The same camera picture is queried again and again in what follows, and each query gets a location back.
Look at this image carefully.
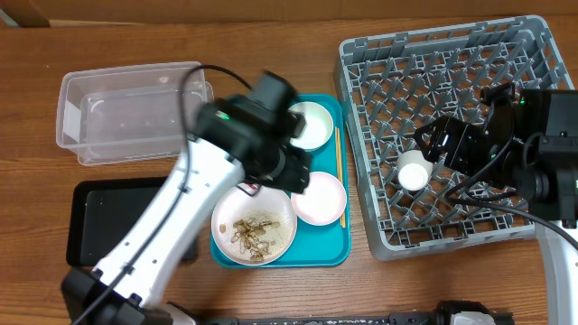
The teal plastic tray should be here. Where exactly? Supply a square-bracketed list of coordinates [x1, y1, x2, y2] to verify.
[210, 93, 352, 269]

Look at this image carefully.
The wooden chopstick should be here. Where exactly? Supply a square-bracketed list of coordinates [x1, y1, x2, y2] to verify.
[340, 211, 347, 228]
[334, 126, 343, 185]

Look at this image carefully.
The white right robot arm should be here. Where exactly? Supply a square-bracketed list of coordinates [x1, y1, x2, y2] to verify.
[414, 83, 577, 324]

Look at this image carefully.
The white cup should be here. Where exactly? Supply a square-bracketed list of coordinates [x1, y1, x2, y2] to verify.
[396, 150, 434, 191]

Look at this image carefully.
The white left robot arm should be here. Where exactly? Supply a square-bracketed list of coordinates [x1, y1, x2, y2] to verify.
[61, 69, 312, 325]

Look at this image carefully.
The pink bowl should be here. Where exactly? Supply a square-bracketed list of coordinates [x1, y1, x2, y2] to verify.
[291, 172, 347, 226]

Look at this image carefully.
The grey dishwasher rack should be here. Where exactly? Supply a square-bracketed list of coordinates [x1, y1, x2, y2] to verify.
[335, 15, 573, 261]

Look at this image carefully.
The clear plastic container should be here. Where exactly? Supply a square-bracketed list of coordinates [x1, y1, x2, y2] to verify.
[55, 61, 199, 166]

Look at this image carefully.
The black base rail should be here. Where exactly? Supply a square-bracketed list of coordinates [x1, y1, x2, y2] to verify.
[169, 300, 516, 325]

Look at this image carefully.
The pink plate with food scraps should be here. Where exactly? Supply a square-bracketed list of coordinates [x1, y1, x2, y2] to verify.
[211, 187, 297, 266]

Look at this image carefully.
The black tray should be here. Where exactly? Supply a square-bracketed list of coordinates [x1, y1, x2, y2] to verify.
[65, 176, 199, 267]

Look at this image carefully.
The white bowl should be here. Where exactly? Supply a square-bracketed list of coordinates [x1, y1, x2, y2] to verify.
[289, 101, 334, 151]

